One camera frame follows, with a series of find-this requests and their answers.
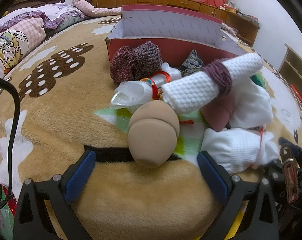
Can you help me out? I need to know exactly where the white sock bundle red string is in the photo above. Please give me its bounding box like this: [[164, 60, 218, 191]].
[[200, 127, 279, 175]]

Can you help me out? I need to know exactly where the white waffle towel roll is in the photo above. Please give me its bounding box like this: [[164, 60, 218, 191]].
[[162, 53, 263, 114]]

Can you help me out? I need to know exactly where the beige sock ball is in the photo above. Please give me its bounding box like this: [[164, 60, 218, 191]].
[[127, 100, 180, 168]]

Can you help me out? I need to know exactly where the white folded cloth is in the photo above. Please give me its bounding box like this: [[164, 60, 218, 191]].
[[229, 77, 273, 129]]

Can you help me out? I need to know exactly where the pink rolled sock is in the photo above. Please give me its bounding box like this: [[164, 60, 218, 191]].
[[202, 95, 234, 132]]

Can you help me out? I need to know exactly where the green white fabric item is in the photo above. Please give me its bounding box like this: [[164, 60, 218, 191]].
[[250, 72, 266, 89]]

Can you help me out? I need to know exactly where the light wooden shelf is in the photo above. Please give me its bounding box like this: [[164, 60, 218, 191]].
[[279, 44, 302, 99]]

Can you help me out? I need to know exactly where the tan cartoon plush blanket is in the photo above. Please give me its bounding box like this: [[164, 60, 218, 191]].
[[0, 17, 302, 239]]

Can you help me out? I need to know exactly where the clear white rolled cloth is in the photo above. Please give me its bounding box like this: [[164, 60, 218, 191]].
[[110, 62, 182, 114]]

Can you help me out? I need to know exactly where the long wooden cabinet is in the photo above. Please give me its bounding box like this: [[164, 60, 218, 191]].
[[91, 0, 260, 47]]

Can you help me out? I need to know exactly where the dark patterned fabric pouch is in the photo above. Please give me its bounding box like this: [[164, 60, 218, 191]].
[[179, 50, 205, 77]]

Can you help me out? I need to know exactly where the pink checked cartoon pillow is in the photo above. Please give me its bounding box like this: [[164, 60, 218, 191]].
[[0, 16, 45, 79]]

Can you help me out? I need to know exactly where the maroon knitted bundle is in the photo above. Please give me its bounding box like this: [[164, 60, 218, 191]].
[[110, 41, 163, 85]]

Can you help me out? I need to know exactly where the red cardboard box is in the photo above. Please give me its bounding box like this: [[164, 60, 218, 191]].
[[105, 4, 246, 67]]

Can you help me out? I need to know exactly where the purple ruffled pillow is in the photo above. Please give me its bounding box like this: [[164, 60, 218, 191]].
[[0, 3, 86, 33]]

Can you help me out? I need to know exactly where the pink rolled quilt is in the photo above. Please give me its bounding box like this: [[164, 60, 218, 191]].
[[72, 0, 122, 18]]

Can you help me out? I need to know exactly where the dark wooden headboard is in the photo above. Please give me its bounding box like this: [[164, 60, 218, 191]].
[[7, 0, 65, 12]]

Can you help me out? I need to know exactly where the black cable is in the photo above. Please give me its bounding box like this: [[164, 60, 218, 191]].
[[0, 77, 22, 217]]

